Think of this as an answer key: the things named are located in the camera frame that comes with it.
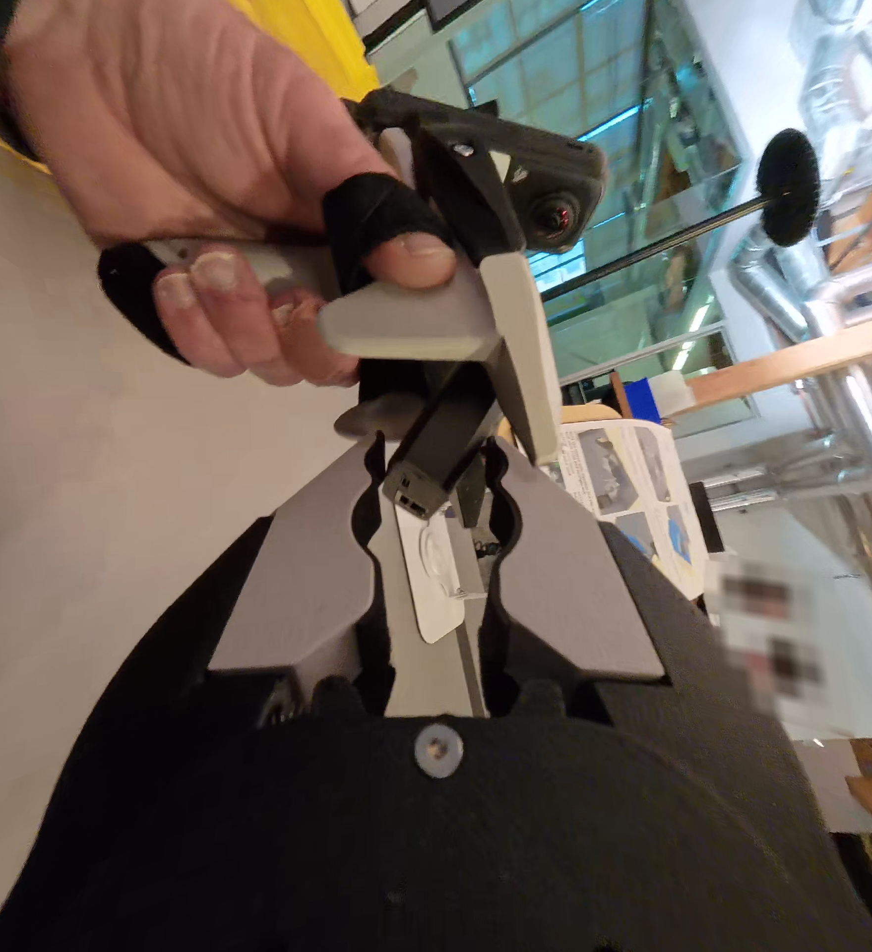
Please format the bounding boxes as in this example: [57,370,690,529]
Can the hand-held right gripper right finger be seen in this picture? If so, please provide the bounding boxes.
[479,437,668,681]

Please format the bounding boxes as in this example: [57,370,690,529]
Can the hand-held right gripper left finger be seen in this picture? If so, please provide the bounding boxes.
[207,433,396,689]

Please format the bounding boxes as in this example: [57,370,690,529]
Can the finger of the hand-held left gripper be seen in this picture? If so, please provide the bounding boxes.
[334,393,437,441]
[479,250,563,467]

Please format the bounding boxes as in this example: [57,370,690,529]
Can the black ethernet splitter box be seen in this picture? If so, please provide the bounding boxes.
[382,360,500,519]

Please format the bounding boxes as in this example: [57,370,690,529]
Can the yellow divided plastic bin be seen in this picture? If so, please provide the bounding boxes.
[0,0,381,177]

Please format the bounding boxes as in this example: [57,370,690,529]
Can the person's left hand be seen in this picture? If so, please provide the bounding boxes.
[3,0,458,388]

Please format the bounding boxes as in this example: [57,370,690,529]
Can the wooden clipboard with printed sheet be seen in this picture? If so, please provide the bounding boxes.
[501,402,711,605]

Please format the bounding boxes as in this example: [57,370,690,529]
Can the blue box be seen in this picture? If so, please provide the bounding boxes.
[624,378,664,426]

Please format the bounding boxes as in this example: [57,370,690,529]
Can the silver air ducts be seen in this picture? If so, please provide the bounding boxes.
[726,0,872,492]

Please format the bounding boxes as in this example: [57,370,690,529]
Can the wooden beam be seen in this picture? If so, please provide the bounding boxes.
[685,312,872,414]

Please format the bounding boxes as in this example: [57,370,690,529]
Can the black round foam on pole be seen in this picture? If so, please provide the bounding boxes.
[540,128,822,302]

